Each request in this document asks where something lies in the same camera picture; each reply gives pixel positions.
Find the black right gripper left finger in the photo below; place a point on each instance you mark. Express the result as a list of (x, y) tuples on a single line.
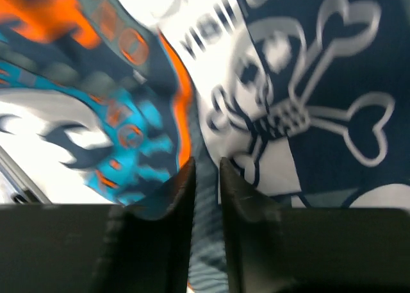
[(143, 247)]

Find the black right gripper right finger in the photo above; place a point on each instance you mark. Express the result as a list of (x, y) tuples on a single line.
[(273, 248)]

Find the patterned blue orange shorts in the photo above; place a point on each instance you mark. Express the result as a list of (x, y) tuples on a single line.
[(103, 101)]

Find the aluminium mounting rail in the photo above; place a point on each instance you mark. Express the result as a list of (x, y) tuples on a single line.
[(16, 186)]

